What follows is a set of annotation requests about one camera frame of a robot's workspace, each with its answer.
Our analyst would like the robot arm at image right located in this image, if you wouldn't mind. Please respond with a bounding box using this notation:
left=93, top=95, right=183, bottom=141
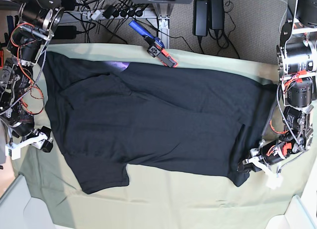
left=237, top=0, right=317, bottom=175

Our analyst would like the black power adapter right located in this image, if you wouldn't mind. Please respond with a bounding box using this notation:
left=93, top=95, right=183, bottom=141
left=209, top=0, right=225, bottom=30

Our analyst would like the white power strip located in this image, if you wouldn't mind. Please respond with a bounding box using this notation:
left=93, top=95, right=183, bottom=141
left=73, top=7, right=156, bottom=21

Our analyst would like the orange clamp pad left edge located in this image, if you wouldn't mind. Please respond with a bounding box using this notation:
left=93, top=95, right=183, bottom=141
left=0, top=49, right=4, bottom=69

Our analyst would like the light green table cloth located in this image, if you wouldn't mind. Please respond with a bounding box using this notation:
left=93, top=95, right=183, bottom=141
left=0, top=43, right=317, bottom=229

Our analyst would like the black power brick lower left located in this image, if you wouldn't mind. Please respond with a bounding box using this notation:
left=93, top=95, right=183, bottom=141
left=53, top=26, right=77, bottom=40

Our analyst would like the white bin lower right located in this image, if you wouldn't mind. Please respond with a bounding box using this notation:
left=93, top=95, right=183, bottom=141
left=265, top=195, right=317, bottom=229

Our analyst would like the dark navy T-shirt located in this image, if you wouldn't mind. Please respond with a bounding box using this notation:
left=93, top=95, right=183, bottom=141
left=43, top=52, right=276, bottom=194

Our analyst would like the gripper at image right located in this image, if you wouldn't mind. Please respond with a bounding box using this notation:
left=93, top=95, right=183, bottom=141
left=237, top=140, right=290, bottom=173

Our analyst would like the blue orange bar clamp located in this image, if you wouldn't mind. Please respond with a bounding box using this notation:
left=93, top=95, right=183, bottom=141
left=129, top=20, right=178, bottom=67

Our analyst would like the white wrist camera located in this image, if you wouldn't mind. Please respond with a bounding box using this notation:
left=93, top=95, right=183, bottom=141
left=266, top=173, right=283, bottom=189
left=5, top=145, right=21, bottom=160

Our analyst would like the black power adapter left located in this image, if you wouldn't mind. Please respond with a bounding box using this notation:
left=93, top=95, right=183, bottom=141
left=193, top=0, right=208, bottom=36

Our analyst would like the white bin lower left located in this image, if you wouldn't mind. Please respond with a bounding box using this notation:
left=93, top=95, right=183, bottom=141
left=0, top=173, right=56, bottom=229

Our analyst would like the grey cable on carpet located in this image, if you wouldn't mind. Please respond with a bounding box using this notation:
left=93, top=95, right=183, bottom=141
left=266, top=0, right=289, bottom=34

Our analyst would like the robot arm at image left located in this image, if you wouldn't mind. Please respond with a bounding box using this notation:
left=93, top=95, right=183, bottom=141
left=0, top=0, right=64, bottom=160

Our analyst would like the aluminium frame post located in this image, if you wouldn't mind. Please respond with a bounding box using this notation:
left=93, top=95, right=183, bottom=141
left=153, top=3, right=174, bottom=49

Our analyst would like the white bin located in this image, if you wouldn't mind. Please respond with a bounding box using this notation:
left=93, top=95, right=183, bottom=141
left=265, top=195, right=317, bottom=229
left=0, top=173, right=56, bottom=229

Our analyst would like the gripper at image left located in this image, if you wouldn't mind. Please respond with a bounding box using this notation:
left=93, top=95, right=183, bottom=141
left=7, top=123, right=53, bottom=153

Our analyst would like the black power adapter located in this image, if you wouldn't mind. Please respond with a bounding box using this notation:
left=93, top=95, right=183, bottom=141
left=209, top=0, right=225, bottom=30
left=193, top=0, right=208, bottom=36

